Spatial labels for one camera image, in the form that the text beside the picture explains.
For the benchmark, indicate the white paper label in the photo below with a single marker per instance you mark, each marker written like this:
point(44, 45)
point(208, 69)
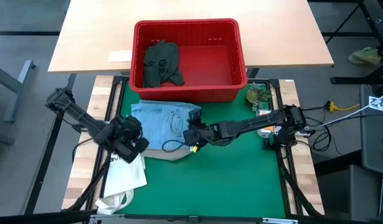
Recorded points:
point(119, 56)

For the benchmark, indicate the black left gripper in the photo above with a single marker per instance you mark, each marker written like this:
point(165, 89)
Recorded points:
point(127, 137)

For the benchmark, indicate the white metal bracket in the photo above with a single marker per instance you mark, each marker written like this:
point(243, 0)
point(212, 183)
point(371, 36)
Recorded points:
point(280, 221)

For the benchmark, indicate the grey cabinet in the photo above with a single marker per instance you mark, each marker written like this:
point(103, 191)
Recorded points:
point(375, 140)

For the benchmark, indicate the orange white printed card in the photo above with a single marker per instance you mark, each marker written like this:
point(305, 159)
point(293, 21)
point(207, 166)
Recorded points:
point(266, 132)

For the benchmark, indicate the dark green garment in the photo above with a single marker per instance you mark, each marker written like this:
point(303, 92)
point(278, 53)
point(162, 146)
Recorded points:
point(161, 62)

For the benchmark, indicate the grey table leg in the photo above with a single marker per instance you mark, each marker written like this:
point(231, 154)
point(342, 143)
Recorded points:
point(17, 93)

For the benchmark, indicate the white printed sign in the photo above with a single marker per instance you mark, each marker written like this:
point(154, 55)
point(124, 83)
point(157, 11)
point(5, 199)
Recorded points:
point(379, 105)

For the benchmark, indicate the grey metal box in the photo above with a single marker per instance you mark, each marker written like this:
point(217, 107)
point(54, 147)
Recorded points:
point(362, 193)

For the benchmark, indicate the black steel floor beam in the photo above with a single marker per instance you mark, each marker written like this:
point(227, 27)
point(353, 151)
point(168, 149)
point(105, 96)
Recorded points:
point(49, 149)

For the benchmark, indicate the beige garment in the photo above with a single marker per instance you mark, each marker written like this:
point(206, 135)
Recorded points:
point(166, 154)

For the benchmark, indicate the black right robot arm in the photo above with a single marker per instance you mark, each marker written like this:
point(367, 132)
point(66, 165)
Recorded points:
point(259, 123)

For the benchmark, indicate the red plastic laundry bin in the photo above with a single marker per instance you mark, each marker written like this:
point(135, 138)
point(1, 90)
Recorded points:
point(206, 90)

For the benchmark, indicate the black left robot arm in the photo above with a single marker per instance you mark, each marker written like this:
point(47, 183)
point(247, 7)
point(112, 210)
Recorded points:
point(79, 116)

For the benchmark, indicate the black table base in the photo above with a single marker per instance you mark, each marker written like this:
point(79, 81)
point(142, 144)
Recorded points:
point(347, 33)

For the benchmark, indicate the person's green shoe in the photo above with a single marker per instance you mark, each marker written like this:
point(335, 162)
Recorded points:
point(364, 56)

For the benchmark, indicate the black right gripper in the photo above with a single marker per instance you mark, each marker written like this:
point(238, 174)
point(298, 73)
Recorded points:
point(200, 133)

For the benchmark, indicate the pale blue denim garment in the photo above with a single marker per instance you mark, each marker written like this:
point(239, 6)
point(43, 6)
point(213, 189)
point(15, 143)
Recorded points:
point(163, 121)

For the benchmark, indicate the light wooden table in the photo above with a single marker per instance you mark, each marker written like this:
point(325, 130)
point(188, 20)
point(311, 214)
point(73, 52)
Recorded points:
point(94, 31)

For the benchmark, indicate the white canvas tote bag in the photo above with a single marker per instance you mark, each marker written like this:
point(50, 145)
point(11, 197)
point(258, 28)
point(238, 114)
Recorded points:
point(125, 177)

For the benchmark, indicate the small artificial potted plant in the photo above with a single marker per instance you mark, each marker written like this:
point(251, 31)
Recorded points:
point(255, 95)

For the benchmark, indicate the green table mat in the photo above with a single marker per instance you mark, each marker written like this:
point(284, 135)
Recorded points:
point(210, 186)

